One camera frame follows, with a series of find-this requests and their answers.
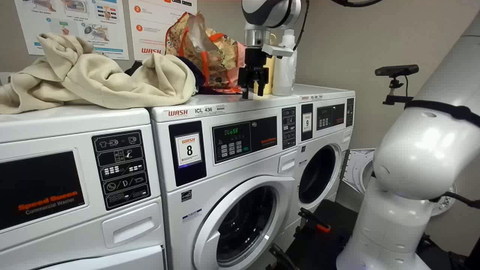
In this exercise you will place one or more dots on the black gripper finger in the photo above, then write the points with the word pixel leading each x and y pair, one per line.
pixel 245 80
pixel 263 80

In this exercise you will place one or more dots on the pink printed plastic bag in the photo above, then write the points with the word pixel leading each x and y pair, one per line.
pixel 212 55

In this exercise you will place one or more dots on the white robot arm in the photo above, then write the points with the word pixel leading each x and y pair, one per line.
pixel 425 151

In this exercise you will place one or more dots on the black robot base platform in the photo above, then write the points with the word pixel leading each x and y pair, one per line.
pixel 320 248

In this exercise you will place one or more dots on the white laundry detergent bottle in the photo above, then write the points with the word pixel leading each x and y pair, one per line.
pixel 286 68

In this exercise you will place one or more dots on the dark navy cloth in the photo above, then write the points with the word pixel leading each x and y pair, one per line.
pixel 194 76

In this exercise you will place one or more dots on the number nine card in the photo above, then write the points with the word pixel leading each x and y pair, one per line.
pixel 307 122

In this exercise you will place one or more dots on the white washing machine number nine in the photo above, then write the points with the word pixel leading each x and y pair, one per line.
pixel 325 130

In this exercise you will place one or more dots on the number eight card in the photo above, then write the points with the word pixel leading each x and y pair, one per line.
pixel 188 149

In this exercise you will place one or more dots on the white washing machine number eight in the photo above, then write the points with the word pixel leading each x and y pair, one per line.
pixel 226 170

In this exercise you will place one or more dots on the white poster with orange text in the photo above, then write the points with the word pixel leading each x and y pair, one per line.
pixel 151 28

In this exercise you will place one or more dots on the black overhead fixture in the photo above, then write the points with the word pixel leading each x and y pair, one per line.
pixel 356 2

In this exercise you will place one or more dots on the round door of machine eight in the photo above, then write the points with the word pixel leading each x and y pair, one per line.
pixel 245 226

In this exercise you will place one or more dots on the cream fabric garment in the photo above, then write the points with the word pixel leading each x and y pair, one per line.
pixel 95 80

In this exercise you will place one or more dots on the large instruction poster with pictures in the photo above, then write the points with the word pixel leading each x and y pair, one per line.
pixel 95 25

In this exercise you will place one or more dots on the white washing machine unnumbered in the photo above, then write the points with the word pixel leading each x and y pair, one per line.
pixel 61 200

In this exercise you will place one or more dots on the black camera on stand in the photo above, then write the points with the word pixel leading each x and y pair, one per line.
pixel 398 71

